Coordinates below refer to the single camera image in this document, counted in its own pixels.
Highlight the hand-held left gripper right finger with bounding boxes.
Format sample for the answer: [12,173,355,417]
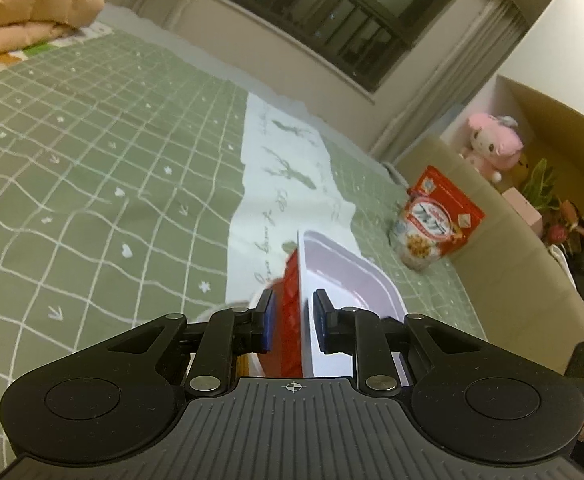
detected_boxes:
[312,288,473,397]

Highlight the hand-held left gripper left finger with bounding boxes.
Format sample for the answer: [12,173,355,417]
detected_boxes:
[106,289,277,397]

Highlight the red tray with lilac inside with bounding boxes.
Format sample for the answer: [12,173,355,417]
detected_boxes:
[272,230,407,378]

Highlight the beige padded headboard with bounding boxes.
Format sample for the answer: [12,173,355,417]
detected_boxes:
[394,135,584,376]

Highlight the white crumpled bag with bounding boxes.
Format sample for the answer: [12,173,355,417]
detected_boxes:
[547,244,573,272]

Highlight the white printed runner cloth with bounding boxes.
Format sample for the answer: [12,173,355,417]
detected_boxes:
[226,92,367,311]

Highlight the red cereal bag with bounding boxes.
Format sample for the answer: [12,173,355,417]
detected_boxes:
[391,166,486,273]

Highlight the potted plants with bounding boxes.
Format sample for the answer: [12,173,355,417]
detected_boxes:
[519,159,584,261]

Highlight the pink box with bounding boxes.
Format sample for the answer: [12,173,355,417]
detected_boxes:
[502,187,543,233]

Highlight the green checked bedsheet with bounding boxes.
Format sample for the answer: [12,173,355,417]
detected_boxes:
[0,27,488,480]

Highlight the pink plush toy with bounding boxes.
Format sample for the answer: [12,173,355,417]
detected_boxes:
[459,112,525,183]

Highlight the cardboard box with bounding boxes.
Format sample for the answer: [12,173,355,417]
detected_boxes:
[492,74,584,241]

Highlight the dark barred window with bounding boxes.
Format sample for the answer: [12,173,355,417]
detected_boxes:
[220,0,478,93]

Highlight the colourful printed white sheet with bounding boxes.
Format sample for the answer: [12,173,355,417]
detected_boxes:
[0,22,115,86]

